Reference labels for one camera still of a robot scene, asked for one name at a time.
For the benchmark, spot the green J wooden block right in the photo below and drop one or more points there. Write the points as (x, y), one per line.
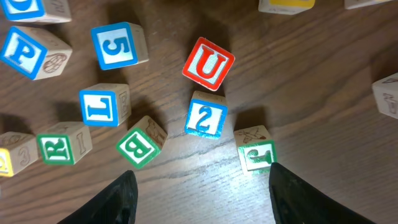
(256, 150)

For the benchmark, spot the blue 1 wooden block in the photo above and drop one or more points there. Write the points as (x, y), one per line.
(105, 104)

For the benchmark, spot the blue 2 wooden block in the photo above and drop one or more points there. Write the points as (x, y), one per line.
(206, 115)

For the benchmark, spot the green 4 wooden block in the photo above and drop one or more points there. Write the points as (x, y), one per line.
(385, 94)

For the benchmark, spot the yellow Q wooden block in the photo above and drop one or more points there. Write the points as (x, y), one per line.
(18, 150)

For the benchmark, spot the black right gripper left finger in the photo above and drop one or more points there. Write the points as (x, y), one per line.
(116, 203)

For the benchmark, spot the green R wooden block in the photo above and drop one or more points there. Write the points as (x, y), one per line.
(65, 143)

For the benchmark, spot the yellow G wooden block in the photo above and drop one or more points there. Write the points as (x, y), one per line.
(352, 4)

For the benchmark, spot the green B wooden block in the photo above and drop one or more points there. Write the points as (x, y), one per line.
(142, 143)

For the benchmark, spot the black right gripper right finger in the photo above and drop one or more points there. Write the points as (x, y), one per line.
(296, 201)

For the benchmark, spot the blue P wooden block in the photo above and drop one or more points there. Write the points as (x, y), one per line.
(34, 52)

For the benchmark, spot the yellow X wooden block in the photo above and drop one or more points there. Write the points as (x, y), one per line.
(287, 7)

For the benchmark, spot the blue D wooden block left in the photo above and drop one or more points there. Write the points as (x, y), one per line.
(37, 11)

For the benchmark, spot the red U wooden block right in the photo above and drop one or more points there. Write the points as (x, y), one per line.
(208, 64)

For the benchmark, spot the blue 5 wooden block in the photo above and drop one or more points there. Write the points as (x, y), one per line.
(119, 45)

